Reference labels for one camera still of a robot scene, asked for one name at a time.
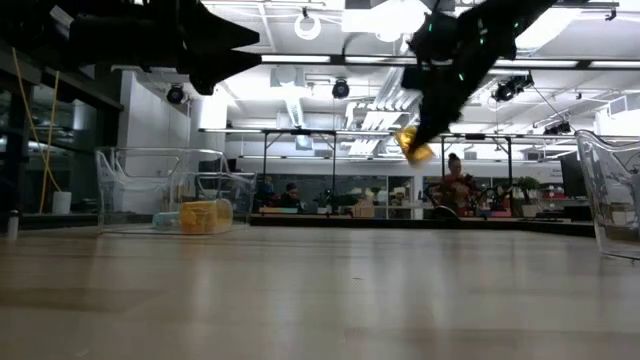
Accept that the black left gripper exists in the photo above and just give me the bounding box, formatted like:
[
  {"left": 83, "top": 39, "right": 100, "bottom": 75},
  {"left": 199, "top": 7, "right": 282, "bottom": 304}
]
[{"left": 124, "top": 0, "right": 262, "bottom": 96}]

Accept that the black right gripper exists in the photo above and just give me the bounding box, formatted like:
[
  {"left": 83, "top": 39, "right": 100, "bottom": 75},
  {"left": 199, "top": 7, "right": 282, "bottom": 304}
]
[{"left": 402, "top": 12, "right": 516, "bottom": 150}]

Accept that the large amber pill bottle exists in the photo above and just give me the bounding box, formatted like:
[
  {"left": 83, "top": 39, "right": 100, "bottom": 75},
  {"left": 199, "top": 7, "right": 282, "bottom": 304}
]
[
  {"left": 178, "top": 198, "right": 235, "bottom": 236},
  {"left": 393, "top": 124, "right": 437, "bottom": 168}
]

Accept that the small teal pill bottle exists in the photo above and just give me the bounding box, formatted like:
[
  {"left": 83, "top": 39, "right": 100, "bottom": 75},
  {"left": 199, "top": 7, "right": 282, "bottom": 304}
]
[{"left": 151, "top": 211, "right": 182, "bottom": 232}]

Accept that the clear plastic bin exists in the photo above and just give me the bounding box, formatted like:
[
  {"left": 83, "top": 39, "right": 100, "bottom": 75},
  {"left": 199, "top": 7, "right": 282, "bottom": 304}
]
[
  {"left": 573, "top": 128, "right": 640, "bottom": 262},
  {"left": 94, "top": 146, "right": 257, "bottom": 236}
]

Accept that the person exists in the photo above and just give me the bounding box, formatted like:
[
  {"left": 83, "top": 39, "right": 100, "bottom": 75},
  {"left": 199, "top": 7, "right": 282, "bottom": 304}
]
[
  {"left": 433, "top": 152, "right": 482, "bottom": 217},
  {"left": 277, "top": 182, "right": 305, "bottom": 210}
]

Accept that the ceiling light strip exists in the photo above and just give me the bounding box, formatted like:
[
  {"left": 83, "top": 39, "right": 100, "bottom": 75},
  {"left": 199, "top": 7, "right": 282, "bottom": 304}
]
[{"left": 260, "top": 53, "right": 419, "bottom": 65}]

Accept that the green potted plant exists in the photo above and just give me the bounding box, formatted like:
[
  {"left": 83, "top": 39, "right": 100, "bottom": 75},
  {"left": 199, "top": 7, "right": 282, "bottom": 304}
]
[{"left": 514, "top": 175, "right": 541, "bottom": 201}]

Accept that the cardboard box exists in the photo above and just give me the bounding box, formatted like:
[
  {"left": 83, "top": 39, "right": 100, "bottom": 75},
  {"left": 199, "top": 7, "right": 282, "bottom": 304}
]
[{"left": 351, "top": 197, "right": 376, "bottom": 219}]

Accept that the black monitor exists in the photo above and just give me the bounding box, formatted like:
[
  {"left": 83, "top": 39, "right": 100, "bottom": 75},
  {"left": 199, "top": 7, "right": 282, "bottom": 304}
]
[{"left": 559, "top": 152, "right": 589, "bottom": 199}]

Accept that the white cup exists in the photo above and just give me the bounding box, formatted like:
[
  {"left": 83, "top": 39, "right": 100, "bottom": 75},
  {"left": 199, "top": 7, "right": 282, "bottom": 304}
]
[{"left": 51, "top": 190, "right": 73, "bottom": 217}]

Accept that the white ring lamp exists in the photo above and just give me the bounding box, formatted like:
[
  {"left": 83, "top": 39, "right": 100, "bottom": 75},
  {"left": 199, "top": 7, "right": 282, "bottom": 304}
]
[{"left": 293, "top": 12, "right": 323, "bottom": 42}]

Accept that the black metal rack frame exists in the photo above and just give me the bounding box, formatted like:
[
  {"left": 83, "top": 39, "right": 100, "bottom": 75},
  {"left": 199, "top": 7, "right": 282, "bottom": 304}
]
[{"left": 259, "top": 128, "right": 515, "bottom": 217}]

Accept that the black aluminium table frame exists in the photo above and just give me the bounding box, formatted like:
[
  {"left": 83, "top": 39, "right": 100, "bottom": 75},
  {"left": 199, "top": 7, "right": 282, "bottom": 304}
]
[{"left": 0, "top": 212, "right": 599, "bottom": 239}]

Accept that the yellow hanging cord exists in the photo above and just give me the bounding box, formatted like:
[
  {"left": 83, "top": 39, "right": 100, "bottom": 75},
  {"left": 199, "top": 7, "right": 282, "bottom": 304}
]
[
  {"left": 11, "top": 47, "right": 62, "bottom": 194},
  {"left": 39, "top": 69, "right": 61, "bottom": 215}
]

